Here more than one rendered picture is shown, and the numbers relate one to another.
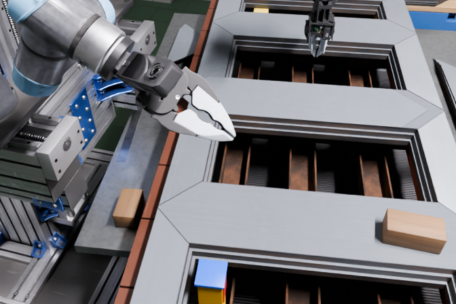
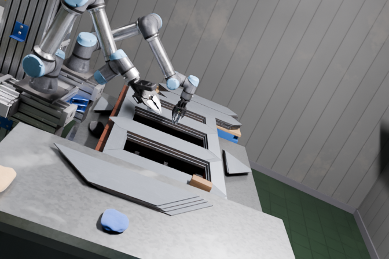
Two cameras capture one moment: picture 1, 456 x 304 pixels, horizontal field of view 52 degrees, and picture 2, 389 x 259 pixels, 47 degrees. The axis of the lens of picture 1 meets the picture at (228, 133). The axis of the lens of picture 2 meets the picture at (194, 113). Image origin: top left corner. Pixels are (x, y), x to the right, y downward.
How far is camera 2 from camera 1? 1.56 m
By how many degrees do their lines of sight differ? 26
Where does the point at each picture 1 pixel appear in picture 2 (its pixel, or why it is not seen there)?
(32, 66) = (107, 73)
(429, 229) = (206, 183)
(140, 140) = (79, 136)
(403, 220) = (198, 178)
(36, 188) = (48, 129)
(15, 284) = not seen: outside the picture
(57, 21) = (125, 63)
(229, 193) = (132, 155)
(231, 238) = not seen: hidden behind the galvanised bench
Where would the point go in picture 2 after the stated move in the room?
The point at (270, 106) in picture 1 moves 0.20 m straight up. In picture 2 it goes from (150, 136) to (162, 108)
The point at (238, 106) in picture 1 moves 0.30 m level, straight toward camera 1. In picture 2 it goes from (136, 131) to (135, 154)
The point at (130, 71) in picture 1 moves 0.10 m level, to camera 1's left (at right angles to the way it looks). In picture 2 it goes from (140, 83) to (120, 76)
